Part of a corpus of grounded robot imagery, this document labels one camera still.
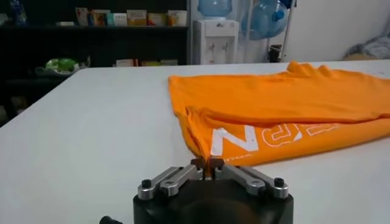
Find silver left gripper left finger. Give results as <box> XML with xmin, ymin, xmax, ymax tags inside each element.
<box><xmin>137</xmin><ymin>157</ymin><xmax>208</xmax><ymax>201</ymax></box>

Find red orange medicine box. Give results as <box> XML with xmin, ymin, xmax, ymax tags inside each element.
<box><xmin>88</xmin><ymin>9</ymin><xmax>112</xmax><ymax>27</ymax></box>

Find white metal jug rack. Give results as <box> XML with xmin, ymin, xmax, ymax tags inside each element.
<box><xmin>239</xmin><ymin>0</ymin><xmax>298</xmax><ymax>63</ymax></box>

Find bowl of green packets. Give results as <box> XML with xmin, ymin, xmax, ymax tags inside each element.
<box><xmin>35</xmin><ymin>55</ymin><xmax>92</xmax><ymax>77</ymax></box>

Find blue water jug with label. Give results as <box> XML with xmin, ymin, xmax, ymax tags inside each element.
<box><xmin>197</xmin><ymin>0</ymin><xmax>233</xmax><ymax>20</ymax></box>

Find orange white medicine box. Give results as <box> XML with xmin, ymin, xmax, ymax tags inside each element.
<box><xmin>147</xmin><ymin>12</ymin><xmax>168</xmax><ymax>27</ymax></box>

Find teal white medicine box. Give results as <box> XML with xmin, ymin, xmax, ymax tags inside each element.
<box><xmin>106</xmin><ymin>12</ymin><xmax>128</xmax><ymax>27</ymax></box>

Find black item hanging on rack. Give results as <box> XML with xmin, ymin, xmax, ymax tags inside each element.
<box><xmin>268</xmin><ymin>44</ymin><xmax>283</xmax><ymax>63</ymax></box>

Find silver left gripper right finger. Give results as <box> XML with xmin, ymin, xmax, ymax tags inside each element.
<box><xmin>210</xmin><ymin>156</ymin><xmax>290</xmax><ymax>200</ymax></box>

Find black shelf unit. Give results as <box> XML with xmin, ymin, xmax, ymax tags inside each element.
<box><xmin>0</xmin><ymin>0</ymin><xmax>191</xmax><ymax>127</ymax></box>

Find blue drink bottle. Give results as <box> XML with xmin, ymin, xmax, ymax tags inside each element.
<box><xmin>9</xmin><ymin>0</ymin><xmax>29</xmax><ymax>27</ymax></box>

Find orange t-shirt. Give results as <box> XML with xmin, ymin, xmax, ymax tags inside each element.
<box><xmin>168</xmin><ymin>60</ymin><xmax>390</xmax><ymax>179</ymax></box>

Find white water dispenser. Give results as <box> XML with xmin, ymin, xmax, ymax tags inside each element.
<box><xmin>192</xmin><ymin>19</ymin><xmax>240</xmax><ymax>66</ymax></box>

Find yellow orange medicine box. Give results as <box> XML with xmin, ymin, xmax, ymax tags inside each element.
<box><xmin>126</xmin><ymin>9</ymin><xmax>148</xmax><ymax>27</ymax></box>

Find pile of grey clothes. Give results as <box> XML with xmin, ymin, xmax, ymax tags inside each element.
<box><xmin>342</xmin><ymin>33</ymin><xmax>390</xmax><ymax>61</ymax></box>

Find white red medicine box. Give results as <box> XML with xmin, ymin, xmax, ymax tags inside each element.
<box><xmin>115</xmin><ymin>58</ymin><xmax>139</xmax><ymax>68</ymax></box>

